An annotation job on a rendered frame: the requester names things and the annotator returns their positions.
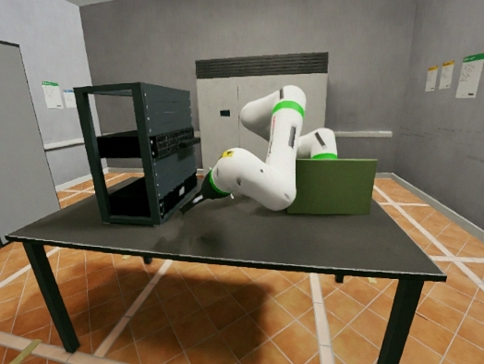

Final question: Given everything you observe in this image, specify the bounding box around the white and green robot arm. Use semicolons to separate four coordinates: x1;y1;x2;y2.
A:
204;86;337;211

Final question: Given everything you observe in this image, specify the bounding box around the dark grey server rack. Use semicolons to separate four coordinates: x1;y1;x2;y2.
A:
73;82;200;227

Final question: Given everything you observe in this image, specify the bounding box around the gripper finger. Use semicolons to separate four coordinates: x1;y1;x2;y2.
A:
178;190;208;214

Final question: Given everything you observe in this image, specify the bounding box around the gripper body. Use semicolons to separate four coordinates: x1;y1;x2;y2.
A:
199;180;217;200

